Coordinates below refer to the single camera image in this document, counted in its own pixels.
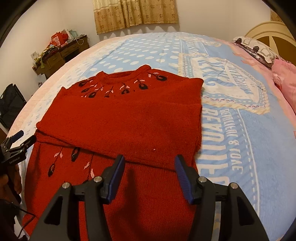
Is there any red knitted sweater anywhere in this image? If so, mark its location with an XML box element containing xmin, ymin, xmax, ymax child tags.
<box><xmin>23</xmin><ymin>65</ymin><xmax>203</xmax><ymax>240</ymax></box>

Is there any person's left hand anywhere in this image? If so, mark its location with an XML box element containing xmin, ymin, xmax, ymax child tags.
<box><xmin>1</xmin><ymin>165</ymin><xmax>22</xmax><ymax>204</ymax></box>

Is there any pink bed sheet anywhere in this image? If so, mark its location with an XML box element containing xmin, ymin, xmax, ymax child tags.
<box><xmin>8</xmin><ymin>37</ymin><xmax>126</xmax><ymax>141</ymax></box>

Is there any black folding chair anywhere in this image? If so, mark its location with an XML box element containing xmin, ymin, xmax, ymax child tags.
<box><xmin>0</xmin><ymin>84</ymin><xmax>27</xmax><ymax>130</ymax></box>

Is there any blue polka dot blanket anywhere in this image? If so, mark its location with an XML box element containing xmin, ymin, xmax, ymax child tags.
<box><xmin>14</xmin><ymin>32</ymin><xmax>296</xmax><ymax>241</ymax></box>

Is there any white card on desk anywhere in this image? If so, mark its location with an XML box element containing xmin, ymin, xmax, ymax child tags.
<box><xmin>31</xmin><ymin>51</ymin><xmax>39</xmax><ymax>63</ymax></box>

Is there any brown wooden desk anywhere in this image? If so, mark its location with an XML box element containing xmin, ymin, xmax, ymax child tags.
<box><xmin>32</xmin><ymin>35</ymin><xmax>90</xmax><ymax>79</ymax></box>

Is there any red gift box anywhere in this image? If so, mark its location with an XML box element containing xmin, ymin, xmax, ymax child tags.
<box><xmin>51</xmin><ymin>32</ymin><xmax>68</xmax><ymax>47</ymax></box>

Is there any pink quilt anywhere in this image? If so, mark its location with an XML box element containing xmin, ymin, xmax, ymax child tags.
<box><xmin>271</xmin><ymin>59</ymin><xmax>296</xmax><ymax>112</ymax></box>

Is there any grey patterned pillow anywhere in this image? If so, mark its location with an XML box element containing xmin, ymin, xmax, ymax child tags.
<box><xmin>232</xmin><ymin>37</ymin><xmax>280</xmax><ymax>69</ymax></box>

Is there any beige window curtain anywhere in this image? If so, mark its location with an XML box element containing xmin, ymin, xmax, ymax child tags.
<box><xmin>93</xmin><ymin>0</ymin><xmax>179</xmax><ymax>34</ymax></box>

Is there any cream wooden headboard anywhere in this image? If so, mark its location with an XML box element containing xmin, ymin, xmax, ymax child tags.
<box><xmin>245</xmin><ymin>21</ymin><xmax>296</xmax><ymax>65</ymax></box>

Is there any beige side curtain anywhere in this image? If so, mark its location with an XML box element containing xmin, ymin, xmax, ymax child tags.
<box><xmin>270</xmin><ymin>9</ymin><xmax>283</xmax><ymax>23</ymax></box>

